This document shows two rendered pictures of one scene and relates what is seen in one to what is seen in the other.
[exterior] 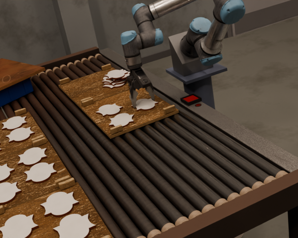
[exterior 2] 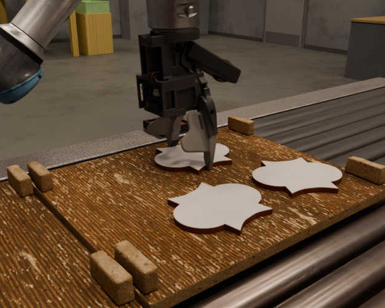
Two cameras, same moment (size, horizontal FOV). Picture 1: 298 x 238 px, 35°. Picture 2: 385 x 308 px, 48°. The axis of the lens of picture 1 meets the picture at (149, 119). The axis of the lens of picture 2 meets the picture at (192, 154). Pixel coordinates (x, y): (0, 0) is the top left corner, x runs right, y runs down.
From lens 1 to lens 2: 2.47 m
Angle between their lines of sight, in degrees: 94
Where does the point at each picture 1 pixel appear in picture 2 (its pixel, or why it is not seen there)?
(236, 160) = (381, 101)
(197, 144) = (352, 118)
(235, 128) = (287, 101)
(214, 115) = (243, 112)
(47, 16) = not seen: outside the picture
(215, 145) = (348, 109)
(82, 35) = not seen: outside the picture
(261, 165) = (381, 93)
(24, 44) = not seen: outside the picture
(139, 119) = (283, 157)
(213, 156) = (380, 110)
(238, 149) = (351, 101)
